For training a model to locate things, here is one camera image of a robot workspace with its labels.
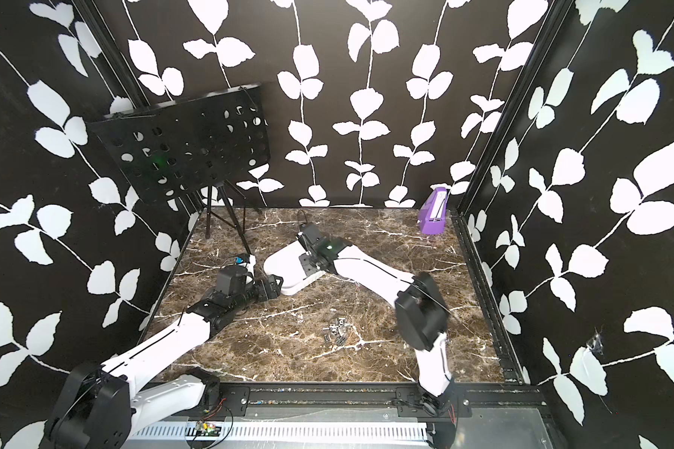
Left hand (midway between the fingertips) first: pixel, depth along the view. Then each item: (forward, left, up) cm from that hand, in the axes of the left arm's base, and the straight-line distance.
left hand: (274, 277), depth 86 cm
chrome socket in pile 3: (-17, -20, -12) cm, 29 cm away
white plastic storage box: (+9, -2, -6) cm, 11 cm away
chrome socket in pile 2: (-15, -17, -11) cm, 26 cm away
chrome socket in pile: (-11, -21, -11) cm, 26 cm away
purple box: (+28, -58, -2) cm, 64 cm away
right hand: (+6, -11, +2) cm, 13 cm away
